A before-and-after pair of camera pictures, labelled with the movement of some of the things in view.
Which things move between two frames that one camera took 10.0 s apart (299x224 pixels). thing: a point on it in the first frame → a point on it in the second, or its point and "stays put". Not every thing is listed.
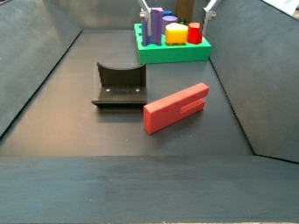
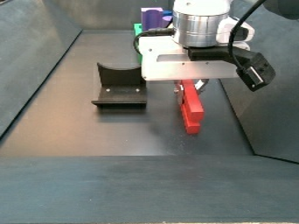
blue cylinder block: [168, 12] stays put
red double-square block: [174, 108] → [192, 108]
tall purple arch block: [157, 28] stays put
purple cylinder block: [169, 19] stays put
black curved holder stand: [124, 87] stays put
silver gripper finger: [146, 14] → [180, 87]
